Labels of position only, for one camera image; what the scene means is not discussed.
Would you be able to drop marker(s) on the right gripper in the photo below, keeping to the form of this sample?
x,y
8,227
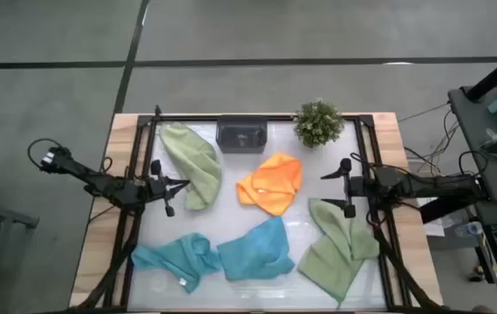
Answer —
x,y
364,185

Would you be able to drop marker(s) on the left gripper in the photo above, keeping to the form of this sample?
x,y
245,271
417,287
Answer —
x,y
159,189

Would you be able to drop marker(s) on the orange microfiber towel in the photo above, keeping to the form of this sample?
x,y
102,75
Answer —
x,y
274,183

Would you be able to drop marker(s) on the blue towel with white tag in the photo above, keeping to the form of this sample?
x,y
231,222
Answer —
x,y
174,257

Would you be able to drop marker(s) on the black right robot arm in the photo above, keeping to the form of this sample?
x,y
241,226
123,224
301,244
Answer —
x,y
427,185

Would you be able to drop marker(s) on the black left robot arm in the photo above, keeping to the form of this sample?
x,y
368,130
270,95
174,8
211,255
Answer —
x,y
100,183

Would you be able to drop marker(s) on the green microfiber towel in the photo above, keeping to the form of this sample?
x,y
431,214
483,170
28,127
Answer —
x,y
192,161
335,257

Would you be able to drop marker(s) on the blue microfiber towel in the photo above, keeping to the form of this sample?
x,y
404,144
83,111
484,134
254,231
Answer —
x,y
257,253

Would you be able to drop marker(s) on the small potted artificial plant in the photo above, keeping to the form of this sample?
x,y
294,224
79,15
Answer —
x,y
318,124

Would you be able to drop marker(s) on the dark grey plastic bin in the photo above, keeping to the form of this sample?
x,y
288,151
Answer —
x,y
231,131

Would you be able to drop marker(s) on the clear plastic bottle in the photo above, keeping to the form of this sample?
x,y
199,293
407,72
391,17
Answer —
x,y
471,229

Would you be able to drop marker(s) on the dark grey side desk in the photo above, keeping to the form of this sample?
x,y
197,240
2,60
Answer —
x,y
471,131

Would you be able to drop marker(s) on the black aluminium table frame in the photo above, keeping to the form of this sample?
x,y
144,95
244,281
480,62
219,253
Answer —
x,y
143,120

